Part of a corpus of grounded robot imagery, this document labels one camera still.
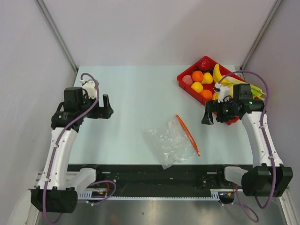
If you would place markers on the yellow lemon fruit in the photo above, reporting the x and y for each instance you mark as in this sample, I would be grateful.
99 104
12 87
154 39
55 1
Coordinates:
197 86

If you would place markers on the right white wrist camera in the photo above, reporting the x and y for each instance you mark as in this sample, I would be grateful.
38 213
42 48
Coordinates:
224 93

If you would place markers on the red apple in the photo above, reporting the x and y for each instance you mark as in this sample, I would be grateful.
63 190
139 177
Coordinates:
203 65

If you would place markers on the banana bunch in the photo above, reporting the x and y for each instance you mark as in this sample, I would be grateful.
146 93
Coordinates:
217 76
215 96

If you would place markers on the pink peach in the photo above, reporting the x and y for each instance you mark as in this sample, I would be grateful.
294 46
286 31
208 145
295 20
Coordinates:
187 79

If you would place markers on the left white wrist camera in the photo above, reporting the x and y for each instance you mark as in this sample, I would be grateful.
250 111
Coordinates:
89 89

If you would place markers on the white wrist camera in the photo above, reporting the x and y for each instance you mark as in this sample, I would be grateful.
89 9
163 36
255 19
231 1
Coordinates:
224 93
89 89

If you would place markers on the orange fruit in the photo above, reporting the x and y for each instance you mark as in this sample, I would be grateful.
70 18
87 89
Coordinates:
206 94
197 76

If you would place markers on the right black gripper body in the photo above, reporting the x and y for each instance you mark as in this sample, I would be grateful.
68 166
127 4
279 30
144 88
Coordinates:
225 111

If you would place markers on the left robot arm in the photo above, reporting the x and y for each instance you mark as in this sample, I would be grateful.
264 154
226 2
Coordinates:
54 193

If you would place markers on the upper banana bunch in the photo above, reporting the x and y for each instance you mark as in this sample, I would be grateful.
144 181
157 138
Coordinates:
217 76

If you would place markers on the yellow pear in tray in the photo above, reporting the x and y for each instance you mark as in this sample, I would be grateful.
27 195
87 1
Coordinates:
207 78

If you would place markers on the lower banana bunch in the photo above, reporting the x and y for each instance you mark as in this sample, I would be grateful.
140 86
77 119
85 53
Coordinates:
215 96

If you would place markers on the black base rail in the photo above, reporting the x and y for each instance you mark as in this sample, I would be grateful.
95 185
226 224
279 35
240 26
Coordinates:
178 181

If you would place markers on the clear orange-zip plastic bag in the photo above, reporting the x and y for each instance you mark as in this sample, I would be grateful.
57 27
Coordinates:
171 143

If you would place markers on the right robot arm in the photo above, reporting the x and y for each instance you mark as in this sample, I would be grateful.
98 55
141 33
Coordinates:
268 177

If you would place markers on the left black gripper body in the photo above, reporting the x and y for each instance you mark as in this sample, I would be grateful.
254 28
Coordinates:
95 112

